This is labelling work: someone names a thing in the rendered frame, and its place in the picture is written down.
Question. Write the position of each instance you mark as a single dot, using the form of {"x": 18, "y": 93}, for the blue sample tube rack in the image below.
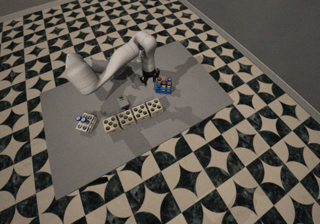
{"x": 159, "y": 88}

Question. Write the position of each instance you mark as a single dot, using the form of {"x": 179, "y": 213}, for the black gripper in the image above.
{"x": 148, "y": 75}

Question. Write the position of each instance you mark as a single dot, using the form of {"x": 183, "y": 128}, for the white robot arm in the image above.
{"x": 82, "y": 73}

